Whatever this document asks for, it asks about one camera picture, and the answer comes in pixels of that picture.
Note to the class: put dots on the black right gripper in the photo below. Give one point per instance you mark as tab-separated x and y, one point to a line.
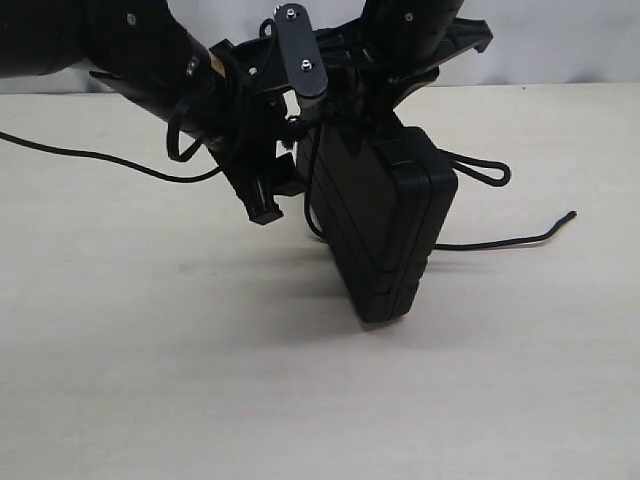
375	63

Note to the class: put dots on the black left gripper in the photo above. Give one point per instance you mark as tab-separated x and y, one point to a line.
257	174

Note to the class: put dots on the black plastic carry case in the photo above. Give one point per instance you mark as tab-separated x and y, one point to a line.
381	200

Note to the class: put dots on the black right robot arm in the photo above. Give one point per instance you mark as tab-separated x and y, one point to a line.
384	8

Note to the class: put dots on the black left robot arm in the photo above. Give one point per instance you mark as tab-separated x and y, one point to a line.
206	97

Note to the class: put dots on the white backdrop curtain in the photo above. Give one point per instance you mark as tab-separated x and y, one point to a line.
535	42

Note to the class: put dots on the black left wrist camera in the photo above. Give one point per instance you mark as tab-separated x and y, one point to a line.
301	58

